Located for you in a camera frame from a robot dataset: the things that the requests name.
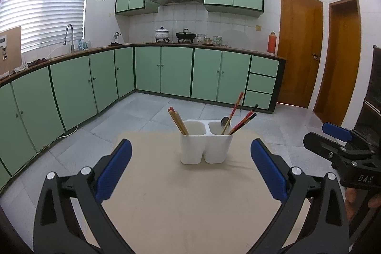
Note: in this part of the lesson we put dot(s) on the dark cloth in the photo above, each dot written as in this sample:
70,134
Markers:
37,62

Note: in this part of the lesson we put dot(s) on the beige tablecloth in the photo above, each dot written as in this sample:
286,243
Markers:
184,206

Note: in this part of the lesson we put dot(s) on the metal spoon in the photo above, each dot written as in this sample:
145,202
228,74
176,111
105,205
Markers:
223,122

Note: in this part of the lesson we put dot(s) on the person's right hand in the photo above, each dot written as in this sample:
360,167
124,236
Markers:
350,196

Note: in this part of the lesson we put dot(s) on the green cabinet drawer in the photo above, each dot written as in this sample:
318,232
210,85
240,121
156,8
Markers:
264,66
259,100
262,83

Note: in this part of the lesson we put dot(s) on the metal kitchen faucet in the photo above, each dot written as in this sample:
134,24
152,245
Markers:
72,39

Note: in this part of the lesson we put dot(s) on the gas stove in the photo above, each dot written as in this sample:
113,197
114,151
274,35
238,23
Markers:
190,41

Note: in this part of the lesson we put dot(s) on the patterned ceramic pot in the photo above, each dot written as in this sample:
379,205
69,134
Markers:
217,40

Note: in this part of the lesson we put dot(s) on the metal kettle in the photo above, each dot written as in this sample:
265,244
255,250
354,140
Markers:
116,35

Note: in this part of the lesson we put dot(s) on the dark wooden furniture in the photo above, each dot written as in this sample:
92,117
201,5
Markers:
374,78

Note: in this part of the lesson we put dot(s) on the orange thermos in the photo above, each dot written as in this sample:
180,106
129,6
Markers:
271,44

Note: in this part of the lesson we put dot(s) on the red patterned wooden chopstick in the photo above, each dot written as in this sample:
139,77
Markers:
184,123
175,119
181,123
236,111
178,119

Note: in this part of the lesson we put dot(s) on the green base cabinets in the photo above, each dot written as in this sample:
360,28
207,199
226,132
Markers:
175,69

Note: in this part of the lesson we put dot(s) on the white window blind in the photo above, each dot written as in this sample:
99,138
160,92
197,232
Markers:
44,4

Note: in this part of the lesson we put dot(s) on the black chopstick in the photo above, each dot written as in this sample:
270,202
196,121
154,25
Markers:
248,114
247,121

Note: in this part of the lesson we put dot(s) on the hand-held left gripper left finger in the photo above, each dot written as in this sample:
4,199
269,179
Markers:
114,170

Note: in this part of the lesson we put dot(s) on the group of small bottles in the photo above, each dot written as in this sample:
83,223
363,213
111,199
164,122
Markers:
84,45

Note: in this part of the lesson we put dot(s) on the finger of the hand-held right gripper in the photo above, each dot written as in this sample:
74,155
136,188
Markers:
336,130
318,142

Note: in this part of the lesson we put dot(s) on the wooden door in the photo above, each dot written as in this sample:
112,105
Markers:
297,48
339,63

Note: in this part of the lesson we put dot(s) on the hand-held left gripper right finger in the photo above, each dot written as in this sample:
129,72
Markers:
268,170

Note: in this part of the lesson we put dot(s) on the black wok with lid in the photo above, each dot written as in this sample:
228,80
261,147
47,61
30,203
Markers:
186,34

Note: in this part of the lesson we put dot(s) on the cardboard box with scale print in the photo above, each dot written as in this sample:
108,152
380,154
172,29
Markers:
12,51

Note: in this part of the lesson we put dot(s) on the white lidded pot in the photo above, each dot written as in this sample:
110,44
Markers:
162,33

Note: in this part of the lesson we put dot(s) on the white two-compartment utensil holder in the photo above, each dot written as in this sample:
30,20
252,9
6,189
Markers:
196,149

